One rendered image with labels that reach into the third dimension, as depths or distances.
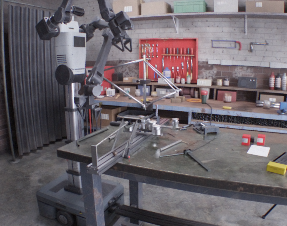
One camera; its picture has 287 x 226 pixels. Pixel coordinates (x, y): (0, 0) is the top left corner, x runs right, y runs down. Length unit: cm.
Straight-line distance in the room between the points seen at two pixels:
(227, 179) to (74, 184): 143
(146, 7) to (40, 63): 174
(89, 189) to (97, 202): 10
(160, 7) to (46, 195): 261
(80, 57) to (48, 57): 207
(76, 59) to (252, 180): 142
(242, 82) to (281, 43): 73
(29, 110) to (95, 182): 251
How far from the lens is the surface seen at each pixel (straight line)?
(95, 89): 134
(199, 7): 324
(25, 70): 365
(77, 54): 186
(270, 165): 111
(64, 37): 183
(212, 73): 344
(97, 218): 146
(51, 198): 212
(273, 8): 321
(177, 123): 170
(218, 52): 343
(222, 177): 101
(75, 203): 199
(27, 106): 370
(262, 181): 102
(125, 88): 365
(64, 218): 212
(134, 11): 354
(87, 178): 135
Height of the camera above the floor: 133
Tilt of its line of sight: 12 degrees down
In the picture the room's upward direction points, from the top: straight up
